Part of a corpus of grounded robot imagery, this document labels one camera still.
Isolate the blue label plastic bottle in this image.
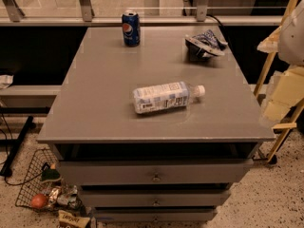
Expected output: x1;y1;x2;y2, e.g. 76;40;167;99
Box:
133;81;205;114

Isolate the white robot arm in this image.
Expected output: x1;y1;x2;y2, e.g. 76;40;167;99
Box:
277;0;304;67

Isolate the blue pepsi can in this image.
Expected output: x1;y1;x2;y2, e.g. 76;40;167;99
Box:
122;9;141;47

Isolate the grey drawer cabinet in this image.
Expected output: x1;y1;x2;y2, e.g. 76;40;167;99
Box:
38;26;274;222

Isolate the crumpled blue chip bag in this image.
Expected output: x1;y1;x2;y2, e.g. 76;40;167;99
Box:
185;29;228;60

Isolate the top grey drawer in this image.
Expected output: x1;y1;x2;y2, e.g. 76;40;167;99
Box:
58;159;253;185

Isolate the grey drawer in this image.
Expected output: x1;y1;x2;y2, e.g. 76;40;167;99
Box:
79;189;231;207
58;159;253;185
93;208;217;222

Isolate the middle grey drawer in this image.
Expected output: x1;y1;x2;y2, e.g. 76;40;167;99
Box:
79;189;231;207

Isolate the bottom grey drawer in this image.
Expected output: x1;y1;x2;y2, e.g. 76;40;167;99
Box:
93;208;217;222

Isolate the crumpled silver foil wrapper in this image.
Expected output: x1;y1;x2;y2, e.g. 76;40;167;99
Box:
48;186;80;209

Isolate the green sponge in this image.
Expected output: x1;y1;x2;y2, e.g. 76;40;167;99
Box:
41;169;61;183

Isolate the yellow snack bag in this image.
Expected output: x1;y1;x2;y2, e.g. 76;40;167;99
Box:
58;210;90;228

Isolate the red apple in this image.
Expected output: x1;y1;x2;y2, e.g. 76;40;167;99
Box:
30;194;48;209

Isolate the white crumpled paper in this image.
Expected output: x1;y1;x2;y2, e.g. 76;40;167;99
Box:
0;75;13;89

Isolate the black metal floor bar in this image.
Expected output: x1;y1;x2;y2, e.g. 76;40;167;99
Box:
0;116;34;177

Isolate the black wire basket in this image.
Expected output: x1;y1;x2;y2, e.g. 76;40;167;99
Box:
15;149;63;211

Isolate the black floor cable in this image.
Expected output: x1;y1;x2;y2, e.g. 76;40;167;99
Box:
0;111;44;187

